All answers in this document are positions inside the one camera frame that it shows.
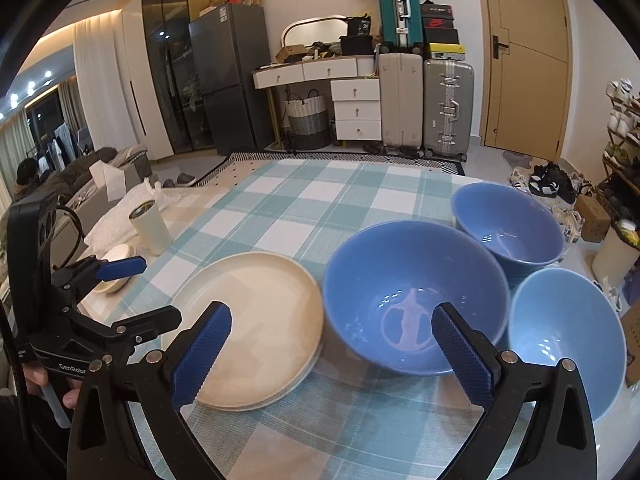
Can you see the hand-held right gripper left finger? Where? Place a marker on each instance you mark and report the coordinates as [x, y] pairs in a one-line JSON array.
[[200, 355]]

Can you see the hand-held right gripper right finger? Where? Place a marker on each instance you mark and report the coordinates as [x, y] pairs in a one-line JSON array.
[[462, 355]]

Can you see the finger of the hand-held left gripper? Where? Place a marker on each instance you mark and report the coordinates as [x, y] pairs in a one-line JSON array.
[[122, 268], [150, 322]]

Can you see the cream plate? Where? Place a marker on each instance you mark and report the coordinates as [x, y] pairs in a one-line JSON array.
[[306, 371], [250, 310], [290, 394]]

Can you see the light blue bowl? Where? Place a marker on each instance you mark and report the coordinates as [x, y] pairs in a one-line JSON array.
[[560, 320]]

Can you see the person's left hand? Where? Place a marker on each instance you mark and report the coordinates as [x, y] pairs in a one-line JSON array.
[[36, 379]]

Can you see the white plastic bag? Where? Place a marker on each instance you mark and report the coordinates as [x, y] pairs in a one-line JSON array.
[[110, 225]]

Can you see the white tumbler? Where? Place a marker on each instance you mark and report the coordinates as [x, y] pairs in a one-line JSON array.
[[152, 232]]

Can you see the grey slipper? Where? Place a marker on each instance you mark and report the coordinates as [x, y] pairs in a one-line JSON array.
[[168, 183], [187, 178]]

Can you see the grey sofa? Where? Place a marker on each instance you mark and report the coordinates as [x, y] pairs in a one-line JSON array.
[[75, 170]]

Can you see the clothes rack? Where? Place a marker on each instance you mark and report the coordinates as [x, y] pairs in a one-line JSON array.
[[62, 140]]

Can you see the brown cardboard box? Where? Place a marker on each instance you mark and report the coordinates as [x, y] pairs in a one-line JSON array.
[[632, 345], [592, 220]]

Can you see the checked tablecloth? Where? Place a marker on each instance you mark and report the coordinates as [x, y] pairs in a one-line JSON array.
[[300, 210]]

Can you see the white bin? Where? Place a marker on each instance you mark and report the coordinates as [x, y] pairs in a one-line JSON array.
[[612, 255]]

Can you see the white curtain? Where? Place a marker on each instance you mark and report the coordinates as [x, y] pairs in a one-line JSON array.
[[100, 85]]

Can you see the pile of shoes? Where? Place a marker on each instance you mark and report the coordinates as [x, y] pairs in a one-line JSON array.
[[545, 182]]

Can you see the grey door mat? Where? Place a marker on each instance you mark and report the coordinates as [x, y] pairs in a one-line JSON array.
[[517, 159]]

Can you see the grey refrigerator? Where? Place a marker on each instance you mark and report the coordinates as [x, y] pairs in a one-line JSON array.
[[230, 85]]

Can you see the black glass cabinet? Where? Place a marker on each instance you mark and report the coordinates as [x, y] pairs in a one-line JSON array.
[[165, 60]]

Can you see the woven laundry basket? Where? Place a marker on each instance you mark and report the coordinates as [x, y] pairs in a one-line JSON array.
[[307, 125]]

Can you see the wooden shoe rack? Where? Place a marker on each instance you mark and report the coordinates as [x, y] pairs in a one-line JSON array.
[[612, 167]]

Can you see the silver suitcase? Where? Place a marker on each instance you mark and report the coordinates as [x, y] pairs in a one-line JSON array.
[[440, 110]]

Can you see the beige suitcase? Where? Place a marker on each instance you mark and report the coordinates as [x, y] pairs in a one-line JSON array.
[[400, 105]]

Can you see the white dressing table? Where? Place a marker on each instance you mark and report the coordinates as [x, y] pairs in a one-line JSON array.
[[357, 110]]

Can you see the small cardboard box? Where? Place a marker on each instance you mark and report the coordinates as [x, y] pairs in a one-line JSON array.
[[289, 54]]

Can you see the oval mirror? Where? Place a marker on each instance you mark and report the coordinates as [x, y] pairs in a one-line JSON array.
[[310, 32]]

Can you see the yellow black shoe box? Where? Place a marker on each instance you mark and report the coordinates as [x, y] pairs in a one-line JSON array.
[[445, 51]]

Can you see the rows of shoes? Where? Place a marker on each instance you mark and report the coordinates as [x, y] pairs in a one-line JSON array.
[[620, 92]]

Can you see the plain black shoe box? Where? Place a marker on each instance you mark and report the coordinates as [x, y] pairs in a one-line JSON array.
[[441, 36]]

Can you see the black bag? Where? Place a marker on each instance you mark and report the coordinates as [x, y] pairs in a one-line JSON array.
[[357, 42]]

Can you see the black shoe box red logo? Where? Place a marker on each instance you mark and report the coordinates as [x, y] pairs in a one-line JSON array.
[[438, 22]]

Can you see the teal suitcase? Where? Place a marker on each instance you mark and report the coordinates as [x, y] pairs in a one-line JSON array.
[[390, 15]]

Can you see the wooden door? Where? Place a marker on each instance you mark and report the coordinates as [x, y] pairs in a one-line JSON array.
[[525, 10]]

